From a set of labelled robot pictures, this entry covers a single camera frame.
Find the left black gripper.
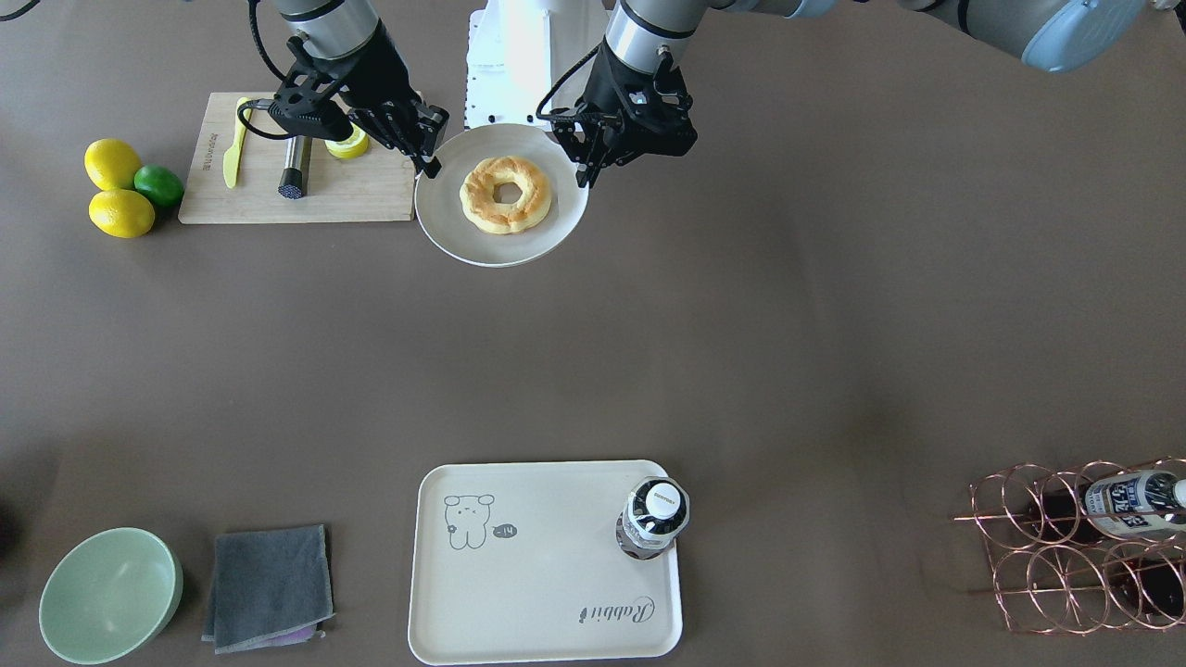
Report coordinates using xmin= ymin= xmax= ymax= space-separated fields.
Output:
xmin=547 ymin=42 xmax=699 ymax=188

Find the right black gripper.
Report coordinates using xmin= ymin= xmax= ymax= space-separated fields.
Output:
xmin=315 ymin=37 xmax=449 ymax=179

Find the glazed donut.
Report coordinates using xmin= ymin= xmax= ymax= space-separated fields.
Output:
xmin=459 ymin=155 xmax=551 ymax=235

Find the white round plate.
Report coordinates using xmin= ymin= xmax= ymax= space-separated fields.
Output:
xmin=414 ymin=123 xmax=589 ymax=269

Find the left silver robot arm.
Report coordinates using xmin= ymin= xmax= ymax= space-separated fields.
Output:
xmin=536 ymin=1 xmax=1182 ymax=188

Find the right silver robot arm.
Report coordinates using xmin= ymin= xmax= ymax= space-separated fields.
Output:
xmin=236 ymin=1 xmax=449 ymax=179

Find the dark drink bottle on tray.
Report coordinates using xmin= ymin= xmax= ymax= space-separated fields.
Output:
xmin=616 ymin=476 xmax=690 ymax=560

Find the cream rabbit tray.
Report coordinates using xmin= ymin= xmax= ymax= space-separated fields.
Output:
xmin=408 ymin=459 xmax=683 ymax=663

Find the wooden cutting board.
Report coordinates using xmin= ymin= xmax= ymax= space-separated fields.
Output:
xmin=178 ymin=93 xmax=415 ymax=225

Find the half lemon slice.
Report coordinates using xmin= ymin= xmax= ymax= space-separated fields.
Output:
xmin=323 ymin=125 xmax=370 ymax=160

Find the steel muddler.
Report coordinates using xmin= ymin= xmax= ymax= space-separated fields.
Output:
xmin=278 ymin=135 xmax=312 ymax=201

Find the yellow plastic knife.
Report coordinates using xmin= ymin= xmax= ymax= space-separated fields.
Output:
xmin=221 ymin=97 xmax=251 ymax=189

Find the green lime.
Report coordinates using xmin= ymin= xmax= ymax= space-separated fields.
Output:
xmin=132 ymin=164 xmax=185 ymax=208

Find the whole yellow lemon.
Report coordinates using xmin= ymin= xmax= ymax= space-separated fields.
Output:
xmin=83 ymin=138 xmax=144 ymax=191

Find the grey folded cloth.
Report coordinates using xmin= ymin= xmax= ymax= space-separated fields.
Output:
xmin=202 ymin=525 xmax=334 ymax=654

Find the mint green bowl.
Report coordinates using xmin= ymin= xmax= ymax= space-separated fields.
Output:
xmin=38 ymin=527 xmax=183 ymax=663

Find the bottle in rack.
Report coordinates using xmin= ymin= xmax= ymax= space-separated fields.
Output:
xmin=1105 ymin=555 xmax=1182 ymax=622
xmin=1080 ymin=470 xmax=1185 ymax=541

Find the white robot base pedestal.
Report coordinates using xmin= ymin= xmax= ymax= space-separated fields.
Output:
xmin=463 ymin=1 xmax=611 ymax=132

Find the copper wire bottle rack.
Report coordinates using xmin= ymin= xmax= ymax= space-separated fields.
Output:
xmin=954 ymin=460 xmax=1182 ymax=635

